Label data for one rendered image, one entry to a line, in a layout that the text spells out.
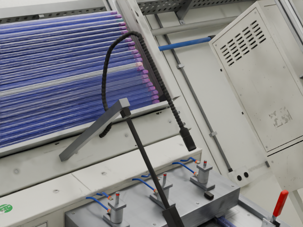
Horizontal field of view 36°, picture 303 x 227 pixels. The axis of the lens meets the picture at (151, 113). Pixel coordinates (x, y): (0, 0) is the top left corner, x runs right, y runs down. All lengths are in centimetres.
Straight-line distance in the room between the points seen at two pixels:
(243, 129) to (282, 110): 157
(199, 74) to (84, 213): 260
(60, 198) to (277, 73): 118
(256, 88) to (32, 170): 120
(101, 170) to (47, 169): 11
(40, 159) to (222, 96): 258
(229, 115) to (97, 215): 259
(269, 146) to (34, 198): 126
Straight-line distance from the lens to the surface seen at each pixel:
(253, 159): 340
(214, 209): 97
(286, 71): 184
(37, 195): 90
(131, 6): 120
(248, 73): 195
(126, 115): 74
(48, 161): 96
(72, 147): 91
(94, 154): 101
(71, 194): 90
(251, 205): 104
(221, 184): 100
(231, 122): 339
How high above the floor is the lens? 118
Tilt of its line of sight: 10 degrees up
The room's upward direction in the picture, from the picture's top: 25 degrees counter-clockwise
